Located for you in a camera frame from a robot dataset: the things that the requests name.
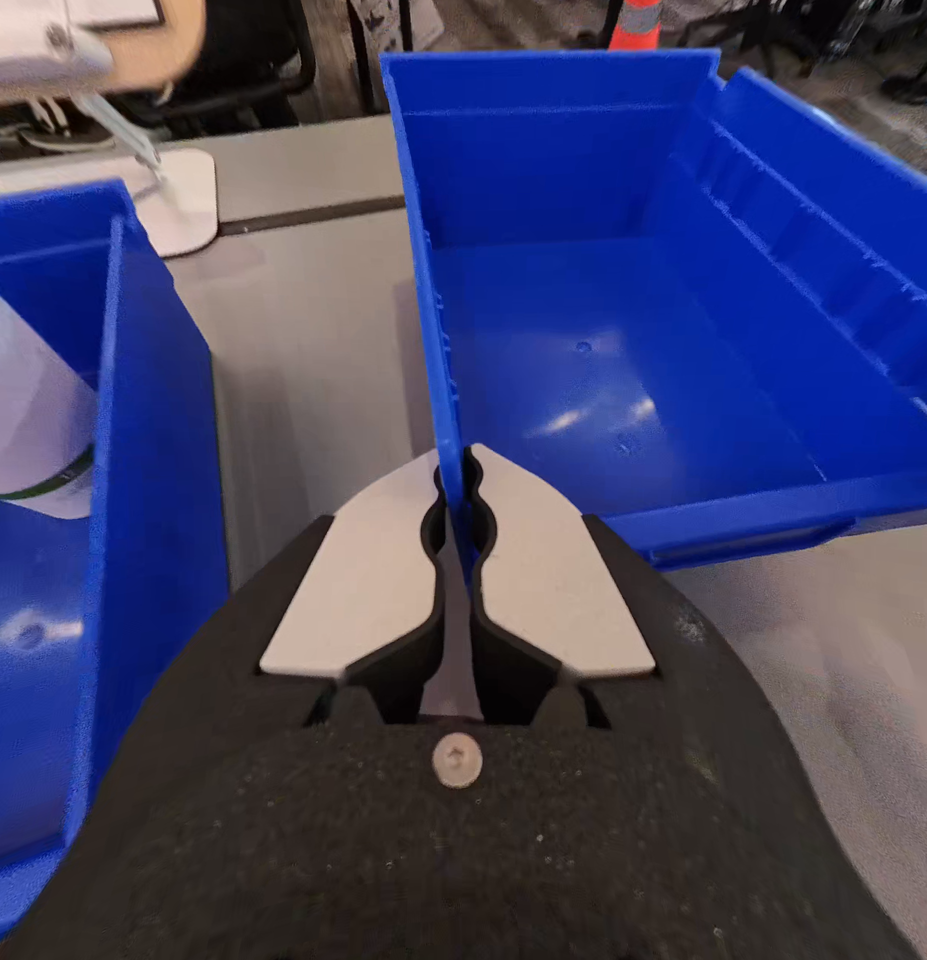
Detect blue plastic bin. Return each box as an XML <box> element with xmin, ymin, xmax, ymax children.
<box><xmin>0</xmin><ymin>178</ymin><xmax>231</xmax><ymax>939</ymax></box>
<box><xmin>379</xmin><ymin>48</ymin><xmax>927</xmax><ymax>575</ymax></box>

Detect black office chair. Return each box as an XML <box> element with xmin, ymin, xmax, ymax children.
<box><xmin>677</xmin><ymin>0</ymin><xmax>836</xmax><ymax>76</ymax></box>
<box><xmin>171</xmin><ymin>0</ymin><xmax>318</xmax><ymax>129</ymax></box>

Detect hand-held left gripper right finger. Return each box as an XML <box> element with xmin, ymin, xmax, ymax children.
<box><xmin>463</xmin><ymin>442</ymin><xmax>657</xmax><ymax>725</ymax></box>

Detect stack of white paper cups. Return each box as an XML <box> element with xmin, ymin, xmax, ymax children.
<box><xmin>0</xmin><ymin>270</ymin><xmax>97</xmax><ymax>520</ymax></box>

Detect white instruction sheet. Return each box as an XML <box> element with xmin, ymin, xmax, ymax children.
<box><xmin>66</xmin><ymin>0</ymin><xmax>165</xmax><ymax>30</ymax></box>

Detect white sign stand base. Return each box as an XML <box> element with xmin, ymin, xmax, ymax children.
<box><xmin>0</xmin><ymin>93</ymin><xmax>221</xmax><ymax>258</ymax></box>

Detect orange traffic cone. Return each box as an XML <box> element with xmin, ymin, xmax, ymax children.
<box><xmin>608</xmin><ymin>0</ymin><xmax>663</xmax><ymax>52</ymax></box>

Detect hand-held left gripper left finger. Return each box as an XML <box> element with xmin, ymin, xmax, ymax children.
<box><xmin>259</xmin><ymin>448</ymin><xmax>447</xmax><ymax>725</ymax></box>

